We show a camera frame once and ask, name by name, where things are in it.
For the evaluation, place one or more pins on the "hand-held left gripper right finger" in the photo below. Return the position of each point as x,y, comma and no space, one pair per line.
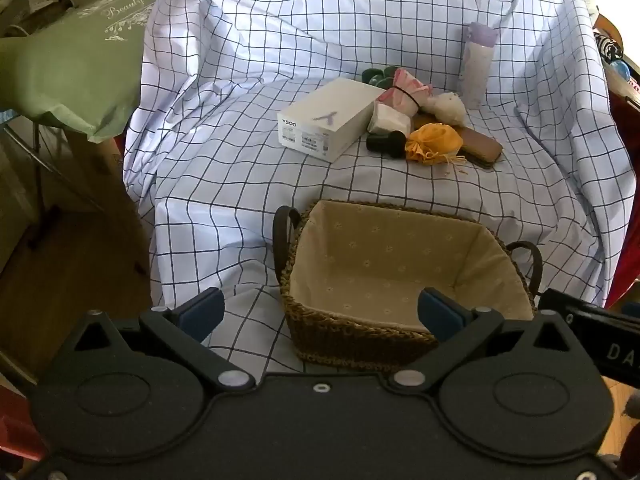
440,317

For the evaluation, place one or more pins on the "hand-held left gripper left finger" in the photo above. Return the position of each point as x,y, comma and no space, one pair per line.
202,312

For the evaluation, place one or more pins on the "woven basket with beige lining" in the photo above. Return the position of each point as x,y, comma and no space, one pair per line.
380,260

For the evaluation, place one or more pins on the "black cylindrical object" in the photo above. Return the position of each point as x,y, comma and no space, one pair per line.
385,142

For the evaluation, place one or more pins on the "pink striped towel bundle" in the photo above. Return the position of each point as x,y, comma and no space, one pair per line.
405,92

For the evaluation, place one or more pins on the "green and white plush toy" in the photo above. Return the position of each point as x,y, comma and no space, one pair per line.
375,77

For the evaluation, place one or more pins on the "checked white bedsheet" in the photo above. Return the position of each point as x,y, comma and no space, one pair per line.
225,160

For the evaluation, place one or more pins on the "brown flat case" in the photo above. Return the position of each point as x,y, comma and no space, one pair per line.
482,147

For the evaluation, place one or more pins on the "red cloth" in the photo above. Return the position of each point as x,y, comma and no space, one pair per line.
627,170

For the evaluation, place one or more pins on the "white tissue pack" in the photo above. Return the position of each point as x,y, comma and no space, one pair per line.
390,119

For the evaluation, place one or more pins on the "metal folding stand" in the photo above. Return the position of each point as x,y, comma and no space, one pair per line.
37,160

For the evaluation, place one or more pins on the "white cardboard box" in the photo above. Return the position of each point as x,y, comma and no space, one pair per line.
325,115

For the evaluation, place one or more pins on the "purple-capped white bottle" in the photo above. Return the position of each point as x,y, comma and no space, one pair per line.
475,70

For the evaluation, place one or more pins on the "blue ball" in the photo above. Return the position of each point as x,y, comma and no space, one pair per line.
623,69

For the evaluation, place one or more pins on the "green printed cushion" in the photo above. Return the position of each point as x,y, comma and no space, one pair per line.
65,70

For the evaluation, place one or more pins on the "black and white striped object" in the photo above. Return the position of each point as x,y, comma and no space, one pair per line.
610,49

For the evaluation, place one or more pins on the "brown wooden round frame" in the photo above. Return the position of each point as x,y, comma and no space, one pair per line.
606,22

